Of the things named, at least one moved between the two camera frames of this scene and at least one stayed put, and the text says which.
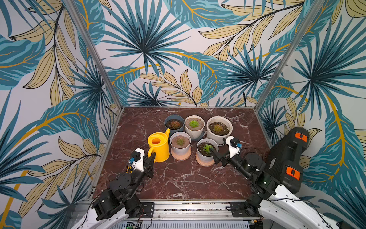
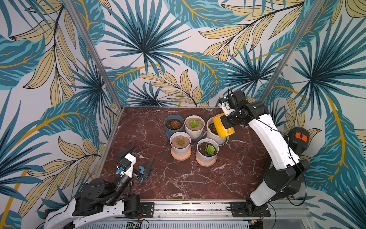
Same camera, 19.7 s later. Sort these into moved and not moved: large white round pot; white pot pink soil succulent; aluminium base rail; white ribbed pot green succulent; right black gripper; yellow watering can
Moved: right black gripper; yellow watering can
Not moved: white ribbed pot green succulent; white pot pink soil succulent; large white round pot; aluminium base rail
